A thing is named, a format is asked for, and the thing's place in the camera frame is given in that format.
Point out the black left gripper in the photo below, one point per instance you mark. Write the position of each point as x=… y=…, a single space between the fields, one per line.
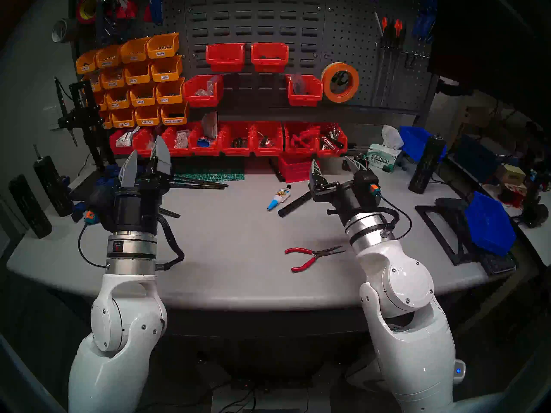
x=135 y=210

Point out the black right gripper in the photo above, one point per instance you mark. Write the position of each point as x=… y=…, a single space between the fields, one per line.
x=344 y=199

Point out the orange tape roll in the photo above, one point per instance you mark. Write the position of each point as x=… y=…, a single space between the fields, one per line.
x=354 y=83

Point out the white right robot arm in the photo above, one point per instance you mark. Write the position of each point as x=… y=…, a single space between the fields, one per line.
x=409 y=330

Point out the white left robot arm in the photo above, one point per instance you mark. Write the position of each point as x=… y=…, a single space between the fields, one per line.
x=112 y=352

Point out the red yellow tape roll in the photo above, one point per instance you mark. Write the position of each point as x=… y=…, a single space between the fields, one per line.
x=80 y=10

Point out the red plastic parts bin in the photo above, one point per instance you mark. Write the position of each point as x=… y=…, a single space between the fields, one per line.
x=267 y=151
x=142 y=146
x=202 y=100
x=181 y=152
x=299 y=151
x=206 y=152
x=303 y=99
x=236 y=151
x=297 y=171
x=224 y=61
x=269 y=63
x=329 y=153
x=114 y=150

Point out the black red marker pen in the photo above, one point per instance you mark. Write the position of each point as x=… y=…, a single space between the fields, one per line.
x=331 y=141

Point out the white crumpled bag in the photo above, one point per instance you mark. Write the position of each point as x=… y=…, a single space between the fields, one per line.
x=125 y=140

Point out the blue bar clamp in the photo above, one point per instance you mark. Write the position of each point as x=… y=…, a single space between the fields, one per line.
x=105 y=177
x=65 y=184

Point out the clear plastic bag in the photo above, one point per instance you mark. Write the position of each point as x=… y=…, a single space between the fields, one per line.
x=181 y=140
x=205 y=86

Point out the Kimtech tissue box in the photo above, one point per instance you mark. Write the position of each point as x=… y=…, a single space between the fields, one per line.
x=383 y=158

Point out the orange bin M2.5-5 label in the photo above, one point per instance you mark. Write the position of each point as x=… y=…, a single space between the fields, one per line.
x=147 y=113

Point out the orange bin M2.5-6 label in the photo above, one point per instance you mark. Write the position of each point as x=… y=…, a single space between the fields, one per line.
x=122 y=116

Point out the black flat strip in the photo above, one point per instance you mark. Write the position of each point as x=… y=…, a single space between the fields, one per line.
x=202 y=182
x=170 y=212
x=193 y=186

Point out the black rod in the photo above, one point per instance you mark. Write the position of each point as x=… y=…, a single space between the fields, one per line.
x=292 y=205

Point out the orange parts bin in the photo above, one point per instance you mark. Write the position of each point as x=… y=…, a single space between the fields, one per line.
x=95 y=81
x=101 y=100
x=106 y=121

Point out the orange bin M4-0.7X6 HEX label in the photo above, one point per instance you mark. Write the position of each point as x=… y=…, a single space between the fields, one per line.
x=174 y=111

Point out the small blue object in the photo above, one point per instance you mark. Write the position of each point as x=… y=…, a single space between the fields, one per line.
x=203 y=142

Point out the glue bottle with blue tip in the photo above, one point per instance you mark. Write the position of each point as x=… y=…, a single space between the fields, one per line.
x=280 y=197

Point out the orange bin M3-8 label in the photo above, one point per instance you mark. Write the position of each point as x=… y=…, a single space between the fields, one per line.
x=143 y=93

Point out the green cutting mat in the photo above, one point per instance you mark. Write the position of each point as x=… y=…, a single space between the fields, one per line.
x=215 y=176

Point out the orange bin M3-12 label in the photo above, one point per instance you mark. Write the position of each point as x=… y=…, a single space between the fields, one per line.
x=118 y=97

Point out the folded paper user manual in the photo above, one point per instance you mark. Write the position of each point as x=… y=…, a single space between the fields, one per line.
x=210 y=124

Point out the orange bin M3-6 label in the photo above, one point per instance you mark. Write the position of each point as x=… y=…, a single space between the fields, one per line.
x=169 y=88

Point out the blue plastic bin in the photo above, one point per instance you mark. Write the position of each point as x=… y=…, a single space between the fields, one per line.
x=415 y=139
x=488 y=227

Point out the black cylinder with cap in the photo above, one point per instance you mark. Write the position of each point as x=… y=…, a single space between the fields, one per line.
x=426 y=167

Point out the orange bin M4-6 label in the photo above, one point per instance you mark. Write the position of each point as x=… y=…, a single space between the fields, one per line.
x=137 y=71

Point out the orange bin M4X4X6 label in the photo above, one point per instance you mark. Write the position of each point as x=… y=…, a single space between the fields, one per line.
x=112 y=76

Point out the black cylinder with thin tip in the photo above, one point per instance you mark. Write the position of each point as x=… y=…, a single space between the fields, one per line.
x=54 y=184

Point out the clear bag of black parts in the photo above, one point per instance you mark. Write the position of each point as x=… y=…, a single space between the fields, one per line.
x=298 y=83

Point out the orange bin M3-4 label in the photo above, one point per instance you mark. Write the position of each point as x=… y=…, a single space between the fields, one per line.
x=165 y=66

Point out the orange bin M3X8 BAD label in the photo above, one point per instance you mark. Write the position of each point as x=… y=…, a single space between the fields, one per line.
x=107 y=55

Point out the black triangular stand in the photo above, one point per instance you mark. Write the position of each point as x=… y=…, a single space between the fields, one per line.
x=434 y=231

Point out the orange bin M3X3X4 label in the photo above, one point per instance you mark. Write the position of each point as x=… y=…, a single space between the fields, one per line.
x=86 y=61

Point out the orange bin M3X6 label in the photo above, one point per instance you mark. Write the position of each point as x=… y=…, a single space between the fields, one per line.
x=162 y=44

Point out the plain black cylinder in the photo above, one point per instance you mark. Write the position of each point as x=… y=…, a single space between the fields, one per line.
x=30 y=208

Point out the black carabiner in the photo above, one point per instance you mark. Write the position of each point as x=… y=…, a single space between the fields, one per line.
x=407 y=61

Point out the dark blue crate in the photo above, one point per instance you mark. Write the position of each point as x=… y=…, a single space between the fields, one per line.
x=473 y=158

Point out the metal tool holder rack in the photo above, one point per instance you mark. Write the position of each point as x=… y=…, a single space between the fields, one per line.
x=419 y=54

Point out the dark metal C-clamp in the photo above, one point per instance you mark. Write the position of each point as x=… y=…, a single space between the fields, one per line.
x=105 y=23

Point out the red plastic tool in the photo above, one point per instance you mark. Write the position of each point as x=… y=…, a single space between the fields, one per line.
x=127 y=10

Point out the small cardboard box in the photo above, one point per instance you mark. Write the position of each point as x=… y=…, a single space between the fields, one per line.
x=510 y=174

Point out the black keyboard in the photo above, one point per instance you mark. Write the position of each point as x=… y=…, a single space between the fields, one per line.
x=499 y=263

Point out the blue spring clamp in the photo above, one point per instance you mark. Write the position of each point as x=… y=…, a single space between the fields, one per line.
x=430 y=5

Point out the black monitor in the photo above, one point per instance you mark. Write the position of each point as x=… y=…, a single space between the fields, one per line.
x=495 y=38

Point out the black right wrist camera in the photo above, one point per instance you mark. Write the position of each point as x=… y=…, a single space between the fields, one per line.
x=370 y=186

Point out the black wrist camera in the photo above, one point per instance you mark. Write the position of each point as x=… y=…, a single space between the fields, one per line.
x=370 y=186
x=99 y=201

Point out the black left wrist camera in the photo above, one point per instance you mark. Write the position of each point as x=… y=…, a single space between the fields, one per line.
x=99 y=201

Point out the white wall plate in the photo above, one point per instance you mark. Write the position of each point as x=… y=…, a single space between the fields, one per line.
x=54 y=117

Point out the grey pegboard wall panel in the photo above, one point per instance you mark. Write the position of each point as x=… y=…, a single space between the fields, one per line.
x=348 y=46

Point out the grey duct tape roll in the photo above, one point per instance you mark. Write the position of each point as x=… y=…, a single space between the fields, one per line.
x=69 y=27

